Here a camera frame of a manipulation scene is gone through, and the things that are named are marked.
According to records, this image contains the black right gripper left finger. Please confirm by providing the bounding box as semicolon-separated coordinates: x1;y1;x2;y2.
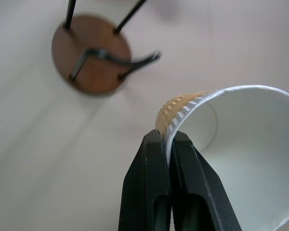
118;129;171;231

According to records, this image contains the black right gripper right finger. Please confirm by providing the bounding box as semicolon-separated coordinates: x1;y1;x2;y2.
169;131;244;231

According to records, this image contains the brown ribbed paper cup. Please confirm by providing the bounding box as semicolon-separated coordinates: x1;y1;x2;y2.
154;84;289;231

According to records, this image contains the wire cup holder wooden base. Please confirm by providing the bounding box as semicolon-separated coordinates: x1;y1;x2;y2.
51;0;161;96

